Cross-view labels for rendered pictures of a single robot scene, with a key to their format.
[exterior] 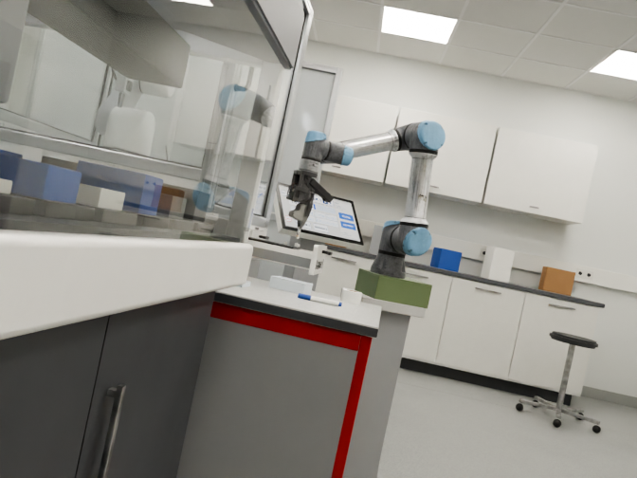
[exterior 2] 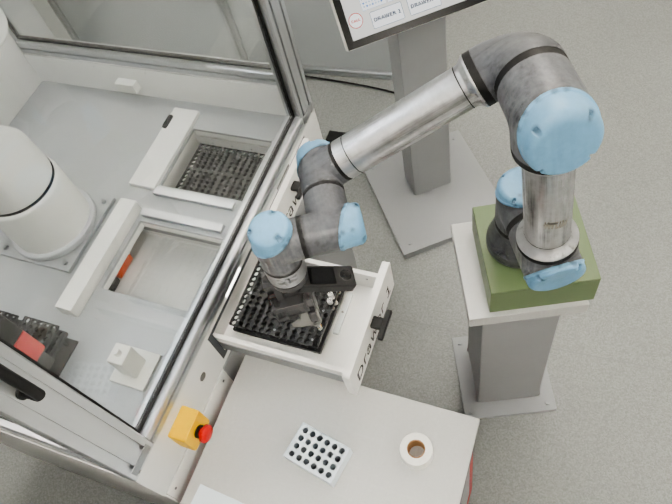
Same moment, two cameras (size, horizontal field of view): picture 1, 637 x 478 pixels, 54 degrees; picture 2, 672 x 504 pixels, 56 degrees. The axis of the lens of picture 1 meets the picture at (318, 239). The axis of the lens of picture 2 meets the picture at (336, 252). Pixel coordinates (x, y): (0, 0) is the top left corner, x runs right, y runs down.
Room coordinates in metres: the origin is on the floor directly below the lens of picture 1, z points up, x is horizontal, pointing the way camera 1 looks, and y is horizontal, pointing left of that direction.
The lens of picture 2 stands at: (1.81, -0.30, 2.17)
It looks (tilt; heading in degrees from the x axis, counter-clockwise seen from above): 57 degrees down; 28
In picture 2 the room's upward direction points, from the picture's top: 18 degrees counter-clockwise
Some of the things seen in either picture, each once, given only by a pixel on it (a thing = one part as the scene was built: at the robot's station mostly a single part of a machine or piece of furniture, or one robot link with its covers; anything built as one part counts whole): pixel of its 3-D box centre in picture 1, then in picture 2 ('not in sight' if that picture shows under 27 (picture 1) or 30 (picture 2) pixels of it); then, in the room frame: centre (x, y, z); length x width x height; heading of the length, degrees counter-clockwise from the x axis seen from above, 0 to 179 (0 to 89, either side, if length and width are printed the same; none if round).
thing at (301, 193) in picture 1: (302, 187); (291, 289); (2.32, 0.10, 1.12); 0.09 x 0.08 x 0.12; 115
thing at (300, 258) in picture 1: (264, 250); (286, 307); (2.40, 0.19, 0.86); 0.40 x 0.26 x 0.06; 83
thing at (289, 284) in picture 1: (291, 284); (318, 454); (2.10, 0.06, 0.78); 0.12 x 0.08 x 0.04; 72
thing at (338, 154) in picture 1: (336, 154); (330, 222); (2.38, 0.00, 1.28); 0.11 x 0.11 x 0.08; 23
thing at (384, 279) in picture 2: (318, 259); (369, 327); (2.38, -0.02, 0.87); 0.29 x 0.02 x 0.11; 173
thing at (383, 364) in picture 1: (363, 384); (507, 327); (2.65, -0.32, 0.38); 0.30 x 0.30 x 0.76; 16
